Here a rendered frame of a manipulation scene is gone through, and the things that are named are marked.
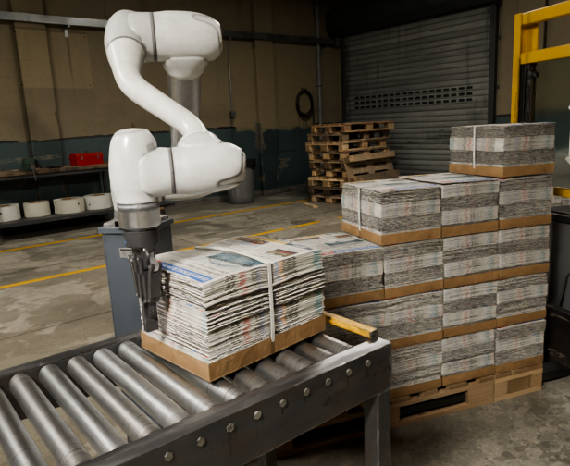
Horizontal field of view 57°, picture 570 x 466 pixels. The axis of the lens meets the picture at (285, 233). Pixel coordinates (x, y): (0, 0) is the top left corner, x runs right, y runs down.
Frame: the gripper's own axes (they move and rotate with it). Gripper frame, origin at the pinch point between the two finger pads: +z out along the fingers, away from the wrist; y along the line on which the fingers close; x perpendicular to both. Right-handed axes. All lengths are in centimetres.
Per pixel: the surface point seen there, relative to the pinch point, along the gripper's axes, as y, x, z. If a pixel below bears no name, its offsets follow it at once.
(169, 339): -0.2, -4.1, 7.0
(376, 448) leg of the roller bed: -28, -44, 40
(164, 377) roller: -4.5, 0.1, 13.6
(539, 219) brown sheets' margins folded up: 2, -190, 7
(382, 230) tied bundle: 30, -115, 3
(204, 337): -14.1, -5.5, 2.8
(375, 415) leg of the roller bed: -28, -44, 31
